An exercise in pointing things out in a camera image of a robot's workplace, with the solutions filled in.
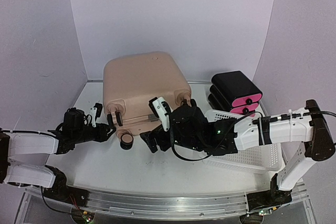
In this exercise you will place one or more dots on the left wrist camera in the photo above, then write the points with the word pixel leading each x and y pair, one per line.
pixel 95 112

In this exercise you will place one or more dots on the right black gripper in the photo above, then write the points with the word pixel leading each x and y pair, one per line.
pixel 150 140

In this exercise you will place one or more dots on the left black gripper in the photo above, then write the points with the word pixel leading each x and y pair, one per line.
pixel 101 135

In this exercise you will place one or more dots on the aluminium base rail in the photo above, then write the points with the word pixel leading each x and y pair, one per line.
pixel 168 207

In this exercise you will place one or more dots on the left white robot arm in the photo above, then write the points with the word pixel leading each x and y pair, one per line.
pixel 15 143

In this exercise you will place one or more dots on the pink hard-shell suitcase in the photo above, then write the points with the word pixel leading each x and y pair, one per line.
pixel 131 82

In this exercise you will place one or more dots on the white perforated plastic basket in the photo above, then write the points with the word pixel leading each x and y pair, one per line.
pixel 259 160

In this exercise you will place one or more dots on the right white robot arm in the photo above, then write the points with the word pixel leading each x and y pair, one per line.
pixel 306 126

